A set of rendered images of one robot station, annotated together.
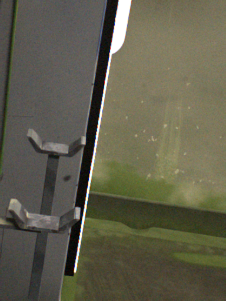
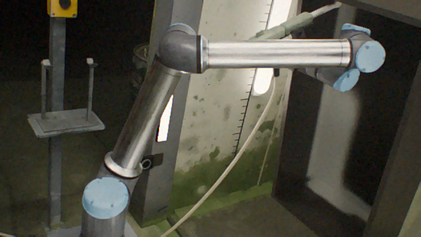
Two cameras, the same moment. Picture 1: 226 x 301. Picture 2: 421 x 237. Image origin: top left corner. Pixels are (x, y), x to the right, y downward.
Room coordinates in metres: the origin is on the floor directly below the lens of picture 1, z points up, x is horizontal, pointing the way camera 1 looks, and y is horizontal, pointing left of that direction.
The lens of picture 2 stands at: (0.34, -1.72, 1.77)
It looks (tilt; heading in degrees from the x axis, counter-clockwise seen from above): 25 degrees down; 51
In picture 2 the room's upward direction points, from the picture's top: 12 degrees clockwise
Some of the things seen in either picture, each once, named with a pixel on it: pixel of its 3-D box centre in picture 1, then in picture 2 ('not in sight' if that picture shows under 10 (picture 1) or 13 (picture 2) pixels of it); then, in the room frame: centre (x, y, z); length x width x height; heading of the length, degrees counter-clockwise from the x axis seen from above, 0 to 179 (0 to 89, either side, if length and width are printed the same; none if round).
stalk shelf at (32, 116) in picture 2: not in sight; (65, 122); (0.87, 0.08, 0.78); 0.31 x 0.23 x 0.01; 2
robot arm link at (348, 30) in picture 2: not in sight; (351, 44); (1.49, -0.93, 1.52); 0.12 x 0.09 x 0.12; 56
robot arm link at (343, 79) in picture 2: not in sight; (337, 74); (1.49, -0.92, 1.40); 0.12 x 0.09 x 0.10; 94
